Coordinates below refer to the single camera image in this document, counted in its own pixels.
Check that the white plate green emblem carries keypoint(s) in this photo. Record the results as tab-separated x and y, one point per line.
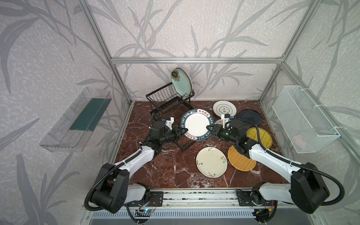
224	107

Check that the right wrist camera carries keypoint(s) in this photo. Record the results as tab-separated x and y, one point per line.
225	120

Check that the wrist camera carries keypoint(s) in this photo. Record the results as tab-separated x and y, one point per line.
169	122
225	120

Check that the green yellow woven plate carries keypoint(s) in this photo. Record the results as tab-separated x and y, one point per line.
265	137

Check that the clear plastic wall bin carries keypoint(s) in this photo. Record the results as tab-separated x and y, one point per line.
74	129

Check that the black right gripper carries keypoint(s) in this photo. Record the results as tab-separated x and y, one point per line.
217	129

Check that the mint green flower plate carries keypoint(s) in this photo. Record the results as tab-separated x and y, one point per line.
180	82

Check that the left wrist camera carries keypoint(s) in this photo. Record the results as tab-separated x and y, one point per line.
169	122

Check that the dark blue oval plate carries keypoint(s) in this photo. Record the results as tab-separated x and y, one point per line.
250	116

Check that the orange woven plate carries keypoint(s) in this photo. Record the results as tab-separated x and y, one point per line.
239	161

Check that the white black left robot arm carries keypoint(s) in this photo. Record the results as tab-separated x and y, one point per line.
111	189

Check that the white plate dark lettered rim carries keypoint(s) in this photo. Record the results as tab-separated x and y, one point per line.
196	122

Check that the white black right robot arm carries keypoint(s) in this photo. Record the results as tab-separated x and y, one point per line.
307	187

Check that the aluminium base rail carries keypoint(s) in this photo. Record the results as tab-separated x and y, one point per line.
192	203

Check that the orange sunburst plate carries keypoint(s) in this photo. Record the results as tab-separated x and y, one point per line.
189	79
220	122

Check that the white wire mesh basket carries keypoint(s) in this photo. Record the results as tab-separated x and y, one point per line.
307	127

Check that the cream floral plate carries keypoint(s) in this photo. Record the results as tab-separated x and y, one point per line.
211	162

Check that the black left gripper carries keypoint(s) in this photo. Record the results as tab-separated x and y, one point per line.
176	134

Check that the black wire dish rack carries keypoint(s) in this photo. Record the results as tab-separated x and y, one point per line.
165	102

